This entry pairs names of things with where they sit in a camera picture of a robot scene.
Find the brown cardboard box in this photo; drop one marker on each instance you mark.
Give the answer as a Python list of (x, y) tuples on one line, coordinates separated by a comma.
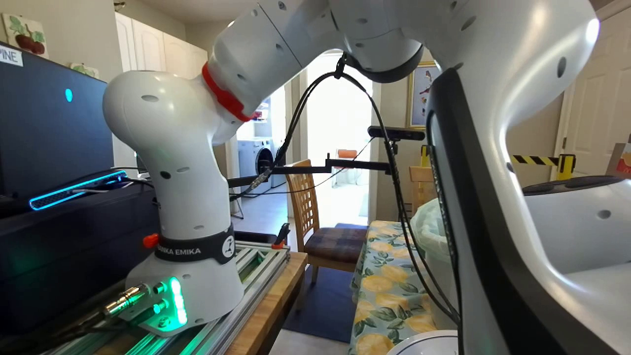
[(617, 158)]

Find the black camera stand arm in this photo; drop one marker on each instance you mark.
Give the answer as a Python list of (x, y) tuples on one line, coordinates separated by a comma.
[(307, 168)]

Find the wooden workbench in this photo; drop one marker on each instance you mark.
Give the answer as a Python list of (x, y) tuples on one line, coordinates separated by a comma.
[(268, 308)]

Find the white washing machine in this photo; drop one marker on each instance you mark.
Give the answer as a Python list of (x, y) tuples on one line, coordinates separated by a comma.
[(252, 154)]

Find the white door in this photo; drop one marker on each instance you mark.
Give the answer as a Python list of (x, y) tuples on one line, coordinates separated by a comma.
[(593, 118)]

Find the wooden chair with cushion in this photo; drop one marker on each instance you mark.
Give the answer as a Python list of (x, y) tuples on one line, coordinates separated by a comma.
[(327, 239)]

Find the aluminium rail base plate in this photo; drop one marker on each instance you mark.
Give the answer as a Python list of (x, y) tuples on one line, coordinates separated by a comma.
[(256, 268)]

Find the black stereo camera bar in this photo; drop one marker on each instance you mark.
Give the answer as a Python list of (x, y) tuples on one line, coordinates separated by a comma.
[(394, 132)]

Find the black case with blue light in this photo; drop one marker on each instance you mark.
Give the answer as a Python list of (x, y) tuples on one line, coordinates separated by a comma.
[(65, 249)]

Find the black computer monitor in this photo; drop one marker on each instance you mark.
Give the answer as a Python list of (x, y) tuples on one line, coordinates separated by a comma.
[(45, 130)]

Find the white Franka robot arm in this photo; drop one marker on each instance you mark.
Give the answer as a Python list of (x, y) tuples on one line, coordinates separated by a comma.
[(524, 197)]

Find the wooden lattice chair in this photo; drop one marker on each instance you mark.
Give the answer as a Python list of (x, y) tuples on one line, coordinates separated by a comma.
[(420, 184)]

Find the orange bowl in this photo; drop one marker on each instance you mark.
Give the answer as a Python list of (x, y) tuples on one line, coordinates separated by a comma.
[(347, 152)]

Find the lemon print tablecloth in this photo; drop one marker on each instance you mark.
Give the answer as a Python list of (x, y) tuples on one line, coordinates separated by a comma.
[(386, 288)]

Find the yellow black barrier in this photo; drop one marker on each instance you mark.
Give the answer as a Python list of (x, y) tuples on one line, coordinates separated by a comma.
[(558, 164)]

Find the small fruit wall picture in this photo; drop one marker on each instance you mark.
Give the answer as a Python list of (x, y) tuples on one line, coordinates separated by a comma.
[(25, 32)]

